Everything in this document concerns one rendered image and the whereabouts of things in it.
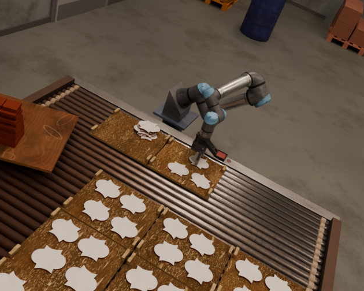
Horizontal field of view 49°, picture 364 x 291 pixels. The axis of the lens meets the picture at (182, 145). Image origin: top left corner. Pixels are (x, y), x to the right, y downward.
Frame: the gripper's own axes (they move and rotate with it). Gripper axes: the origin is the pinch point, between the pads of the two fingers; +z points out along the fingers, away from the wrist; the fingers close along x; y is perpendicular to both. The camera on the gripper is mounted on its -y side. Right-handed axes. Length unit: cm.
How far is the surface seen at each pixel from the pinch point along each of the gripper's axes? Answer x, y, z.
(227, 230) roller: 38, -35, 5
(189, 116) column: -54, 28, 6
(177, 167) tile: 15.3, 8.4, -0.4
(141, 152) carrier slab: 18.1, 32.5, -0.8
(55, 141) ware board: 57, 67, -13
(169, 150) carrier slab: 3.1, 19.8, -0.2
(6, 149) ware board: 79, 79, -13
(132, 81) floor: -201, 147, 86
